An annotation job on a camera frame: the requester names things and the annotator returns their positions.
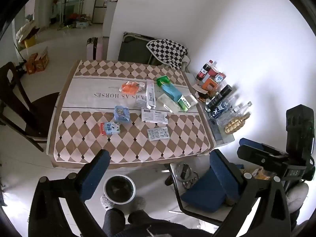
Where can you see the silver blister pack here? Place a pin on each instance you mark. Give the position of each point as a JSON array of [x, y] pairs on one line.
[[158, 133]]

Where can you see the blue snack packet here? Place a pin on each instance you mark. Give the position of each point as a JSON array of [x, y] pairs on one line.
[[122, 114]]

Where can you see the small red blue milk carton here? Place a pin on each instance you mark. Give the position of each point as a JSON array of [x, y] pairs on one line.
[[109, 128]]

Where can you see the black stool with blue cushion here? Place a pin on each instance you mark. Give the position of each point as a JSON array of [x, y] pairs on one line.
[[205, 192]]

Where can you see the teal box with green end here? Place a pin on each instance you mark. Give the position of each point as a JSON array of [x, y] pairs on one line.
[[171, 92]]

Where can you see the brown diamond pattern tablecloth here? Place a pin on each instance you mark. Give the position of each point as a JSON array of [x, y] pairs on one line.
[[98, 143]]

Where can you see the dark wooden chair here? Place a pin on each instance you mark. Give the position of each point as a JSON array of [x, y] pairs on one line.
[[37, 118]]

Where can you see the white bag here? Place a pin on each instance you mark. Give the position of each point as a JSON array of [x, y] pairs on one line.
[[24, 30]]

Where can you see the dark folding bed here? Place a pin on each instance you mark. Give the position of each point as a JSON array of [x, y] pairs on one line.
[[133, 49]]

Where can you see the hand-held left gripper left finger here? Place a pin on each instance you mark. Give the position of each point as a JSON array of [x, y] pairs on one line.
[[96, 172]]

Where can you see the person's right forearm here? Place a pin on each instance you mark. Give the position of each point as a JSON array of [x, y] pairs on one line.
[[297, 195]]

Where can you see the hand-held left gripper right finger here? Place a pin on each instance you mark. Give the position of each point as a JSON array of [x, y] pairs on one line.
[[222, 172]]

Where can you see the orange yellow packet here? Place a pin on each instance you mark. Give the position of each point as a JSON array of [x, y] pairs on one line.
[[259, 175]]

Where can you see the metal clothes rack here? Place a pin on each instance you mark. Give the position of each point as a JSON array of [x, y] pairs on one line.
[[64, 5]]

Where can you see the small white blue box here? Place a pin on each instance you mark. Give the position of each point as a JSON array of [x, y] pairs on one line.
[[219, 79]]

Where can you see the orange cardboard box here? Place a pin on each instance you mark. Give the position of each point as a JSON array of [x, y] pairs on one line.
[[42, 60], [30, 65]]

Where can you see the clear glass bottle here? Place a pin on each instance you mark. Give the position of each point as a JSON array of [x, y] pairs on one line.
[[240, 108]]

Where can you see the white medicine box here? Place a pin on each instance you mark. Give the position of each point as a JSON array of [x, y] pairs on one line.
[[154, 116]]

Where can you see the yellow box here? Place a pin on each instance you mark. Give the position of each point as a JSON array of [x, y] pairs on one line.
[[30, 42]]

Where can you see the orange snack packet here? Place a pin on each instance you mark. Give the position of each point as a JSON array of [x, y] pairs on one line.
[[128, 87]]

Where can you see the navy printed bottle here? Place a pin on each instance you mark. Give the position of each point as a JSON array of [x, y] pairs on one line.
[[218, 109]]

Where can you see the cream medicine box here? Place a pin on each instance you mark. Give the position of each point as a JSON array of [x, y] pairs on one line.
[[167, 102]]

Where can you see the cola bottle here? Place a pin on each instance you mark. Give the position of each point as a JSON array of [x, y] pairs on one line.
[[203, 71]]

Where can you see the crumpled clear wrapper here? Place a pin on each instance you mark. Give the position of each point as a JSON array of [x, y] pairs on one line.
[[141, 103]]

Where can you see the person's left leg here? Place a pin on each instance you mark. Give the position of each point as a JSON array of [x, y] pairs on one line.
[[113, 222]]

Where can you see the white toothpaste box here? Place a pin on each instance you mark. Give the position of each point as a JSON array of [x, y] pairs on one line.
[[150, 93]]

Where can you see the grey fuzzy slipper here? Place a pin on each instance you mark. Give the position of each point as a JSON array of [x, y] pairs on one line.
[[139, 203], [106, 202]]

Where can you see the white cardboard box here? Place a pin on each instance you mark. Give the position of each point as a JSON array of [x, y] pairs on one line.
[[82, 24]]

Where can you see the green and white open box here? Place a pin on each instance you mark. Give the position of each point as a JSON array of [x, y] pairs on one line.
[[185, 104]]

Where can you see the round white trash bin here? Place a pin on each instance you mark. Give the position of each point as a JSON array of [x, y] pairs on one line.
[[119, 190]]

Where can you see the pink suitcase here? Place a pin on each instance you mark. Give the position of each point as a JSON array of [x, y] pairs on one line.
[[100, 48]]

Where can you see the gold grenade shaped bottle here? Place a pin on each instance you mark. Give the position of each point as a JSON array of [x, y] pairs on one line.
[[234, 126]]

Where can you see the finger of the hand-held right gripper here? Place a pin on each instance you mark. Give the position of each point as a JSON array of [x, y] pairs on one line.
[[261, 146], [259, 159]]

